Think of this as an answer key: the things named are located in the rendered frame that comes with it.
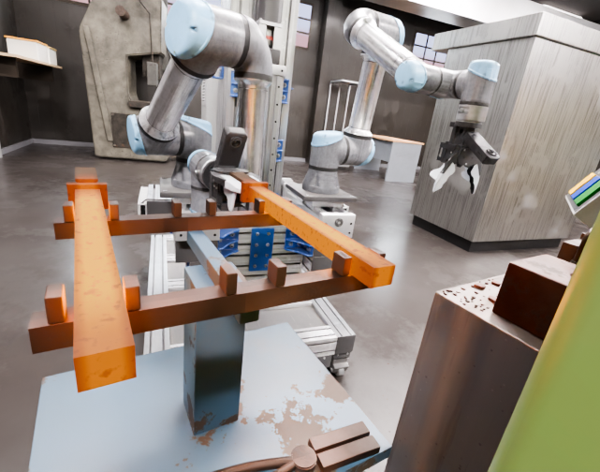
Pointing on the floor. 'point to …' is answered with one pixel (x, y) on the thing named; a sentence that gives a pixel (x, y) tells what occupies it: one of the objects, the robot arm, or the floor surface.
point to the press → (121, 67)
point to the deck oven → (521, 132)
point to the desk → (406, 169)
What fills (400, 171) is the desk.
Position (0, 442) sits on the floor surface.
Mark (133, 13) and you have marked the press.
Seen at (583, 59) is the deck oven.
